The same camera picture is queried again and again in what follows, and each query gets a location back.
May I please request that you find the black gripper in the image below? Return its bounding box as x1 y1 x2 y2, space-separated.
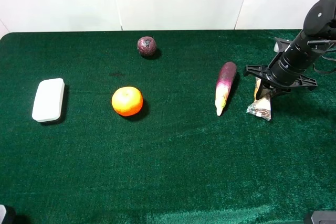
243 61 318 103

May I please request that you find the snack packet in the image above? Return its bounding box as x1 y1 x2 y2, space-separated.
246 77 271 121

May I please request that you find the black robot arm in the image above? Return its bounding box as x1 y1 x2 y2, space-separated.
244 0 335 100

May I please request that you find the purple toy eggplant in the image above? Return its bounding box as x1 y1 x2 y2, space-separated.
215 61 237 116

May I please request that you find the green felt table cover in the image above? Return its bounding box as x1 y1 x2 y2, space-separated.
1 30 335 223

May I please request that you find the dark purple round fruit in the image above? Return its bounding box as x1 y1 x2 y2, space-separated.
137 36 157 57

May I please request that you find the orange toy fruit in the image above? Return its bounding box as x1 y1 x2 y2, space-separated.
111 86 143 116

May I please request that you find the white rectangular box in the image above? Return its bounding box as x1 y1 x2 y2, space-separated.
32 78 65 123

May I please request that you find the black cable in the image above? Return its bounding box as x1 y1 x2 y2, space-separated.
307 39 336 74

